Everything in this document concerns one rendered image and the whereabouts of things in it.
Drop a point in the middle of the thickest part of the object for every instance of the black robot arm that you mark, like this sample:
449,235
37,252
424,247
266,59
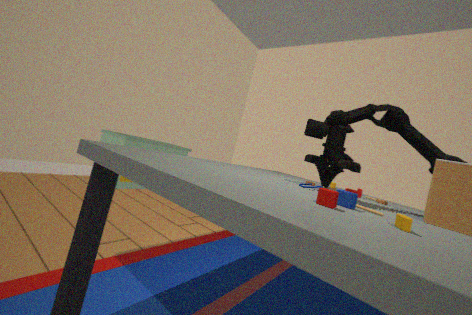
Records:
336,125

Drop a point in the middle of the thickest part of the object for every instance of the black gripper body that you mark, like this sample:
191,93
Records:
332,152

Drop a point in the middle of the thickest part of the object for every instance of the blue block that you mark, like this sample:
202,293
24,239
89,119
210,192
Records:
346,199

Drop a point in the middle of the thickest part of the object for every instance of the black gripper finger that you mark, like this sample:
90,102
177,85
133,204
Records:
330,173
321,171

